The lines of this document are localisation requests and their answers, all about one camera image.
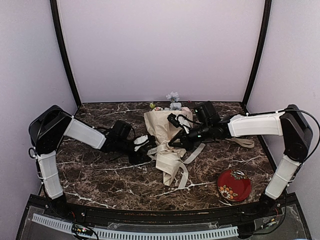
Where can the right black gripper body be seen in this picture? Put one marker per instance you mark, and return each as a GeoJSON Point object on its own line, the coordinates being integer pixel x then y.
{"type": "Point", "coordinates": [204, 129]}

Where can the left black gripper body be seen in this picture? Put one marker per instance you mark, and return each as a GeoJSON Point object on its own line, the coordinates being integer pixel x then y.
{"type": "Point", "coordinates": [121, 147]}

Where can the beige wrapping paper sheet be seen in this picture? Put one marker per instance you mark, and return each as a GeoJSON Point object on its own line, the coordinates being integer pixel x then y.
{"type": "Point", "coordinates": [158, 126]}

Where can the pink fake rose stem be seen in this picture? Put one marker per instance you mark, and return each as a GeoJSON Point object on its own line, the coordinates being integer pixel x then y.
{"type": "Point", "coordinates": [186, 109]}

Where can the white printed ribbon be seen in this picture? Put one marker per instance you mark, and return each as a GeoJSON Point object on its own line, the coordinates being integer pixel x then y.
{"type": "Point", "coordinates": [169, 161]}

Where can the blue fake flower stem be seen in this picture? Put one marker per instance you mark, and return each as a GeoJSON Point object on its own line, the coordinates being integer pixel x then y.
{"type": "Point", "coordinates": [174, 99]}

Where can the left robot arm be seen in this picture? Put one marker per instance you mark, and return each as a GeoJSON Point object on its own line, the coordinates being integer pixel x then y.
{"type": "Point", "coordinates": [51, 130]}

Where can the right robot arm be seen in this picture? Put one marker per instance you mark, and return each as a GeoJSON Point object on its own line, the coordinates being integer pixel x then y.
{"type": "Point", "coordinates": [289, 125]}

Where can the red floral plate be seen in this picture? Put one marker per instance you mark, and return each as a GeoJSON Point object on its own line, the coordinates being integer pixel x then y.
{"type": "Point", "coordinates": [234, 185]}

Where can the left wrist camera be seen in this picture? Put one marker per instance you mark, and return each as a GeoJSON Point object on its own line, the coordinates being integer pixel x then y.
{"type": "Point", "coordinates": [141, 141]}

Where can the black front table rail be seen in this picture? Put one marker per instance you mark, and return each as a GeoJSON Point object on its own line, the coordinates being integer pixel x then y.
{"type": "Point", "coordinates": [97, 216]}

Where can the white slotted cable duct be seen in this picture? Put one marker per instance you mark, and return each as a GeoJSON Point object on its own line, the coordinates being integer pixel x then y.
{"type": "Point", "coordinates": [119, 231]}

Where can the right black frame post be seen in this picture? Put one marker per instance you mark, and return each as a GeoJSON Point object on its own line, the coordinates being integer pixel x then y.
{"type": "Point", "coordinates": [258, 52]}

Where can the black frame post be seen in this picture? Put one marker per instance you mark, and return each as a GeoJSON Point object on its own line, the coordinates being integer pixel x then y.
{"type": "Point", "coordinates": [63, 52]}
{"type": "Point", "coordinates": [258, 52]}

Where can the left black frame post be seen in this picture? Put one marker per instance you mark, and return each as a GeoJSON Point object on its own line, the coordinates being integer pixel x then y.
{"type": "Point", "coordinates": [63, 52]}

